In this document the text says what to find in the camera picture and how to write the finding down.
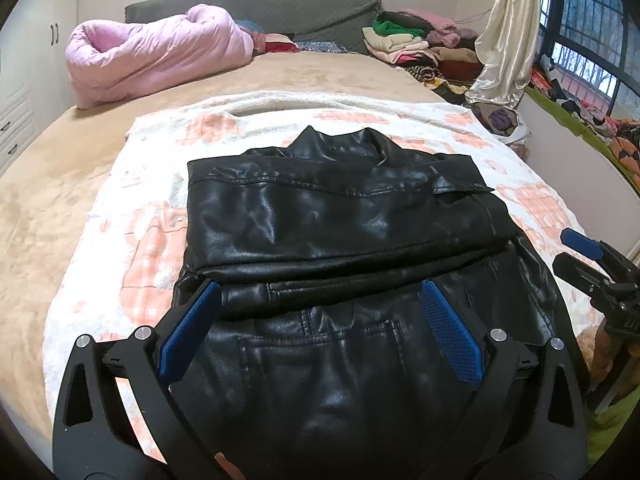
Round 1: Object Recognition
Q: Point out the blue patterned cloth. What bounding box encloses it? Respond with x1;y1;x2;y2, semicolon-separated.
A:
295;39;348;55

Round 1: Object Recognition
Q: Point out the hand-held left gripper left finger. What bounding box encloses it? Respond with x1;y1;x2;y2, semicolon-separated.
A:
51;279;236;480

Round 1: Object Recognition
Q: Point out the white wardrobe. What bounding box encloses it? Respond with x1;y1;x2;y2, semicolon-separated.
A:
0;0;83;171

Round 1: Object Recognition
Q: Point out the plastic bag of clothes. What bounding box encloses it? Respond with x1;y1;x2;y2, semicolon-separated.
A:
470;101;531;146

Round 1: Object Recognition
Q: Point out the clothes heap on windowsill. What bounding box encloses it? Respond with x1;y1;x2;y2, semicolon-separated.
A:
530;55;640;176

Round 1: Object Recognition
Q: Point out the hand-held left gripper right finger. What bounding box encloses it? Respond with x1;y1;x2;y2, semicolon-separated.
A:
415;280;588;480

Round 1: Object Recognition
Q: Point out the black leather jacket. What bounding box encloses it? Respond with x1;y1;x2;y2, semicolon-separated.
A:
170;126;576;480

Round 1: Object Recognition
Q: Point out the pink quilt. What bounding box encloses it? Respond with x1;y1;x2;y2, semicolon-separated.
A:
65;4;256;110

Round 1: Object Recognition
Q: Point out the dark framed window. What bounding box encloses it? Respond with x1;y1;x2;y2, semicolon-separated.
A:
537;0;640;121

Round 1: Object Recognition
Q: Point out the grey bed headboard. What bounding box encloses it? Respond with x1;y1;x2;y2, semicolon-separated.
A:
124;0;386;55

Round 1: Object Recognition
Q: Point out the white pink patterned blanket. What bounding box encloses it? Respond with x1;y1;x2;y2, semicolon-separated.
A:
42;91;606;466

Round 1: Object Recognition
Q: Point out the green windowsill cloth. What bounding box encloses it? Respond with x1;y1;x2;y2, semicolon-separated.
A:
525;85;640;196

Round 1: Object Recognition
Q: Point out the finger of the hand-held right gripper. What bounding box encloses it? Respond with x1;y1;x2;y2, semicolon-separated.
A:
552;252;608;293
560;228;626;273

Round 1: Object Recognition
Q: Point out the pile of folded clothes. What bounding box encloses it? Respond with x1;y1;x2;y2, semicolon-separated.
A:
362;9;493;93

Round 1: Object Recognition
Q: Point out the cream satin curtain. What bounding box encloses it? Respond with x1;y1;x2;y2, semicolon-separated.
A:
465;0;543;106

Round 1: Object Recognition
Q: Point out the red pillow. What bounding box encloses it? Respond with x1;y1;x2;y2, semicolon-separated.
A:
262;34;301;55

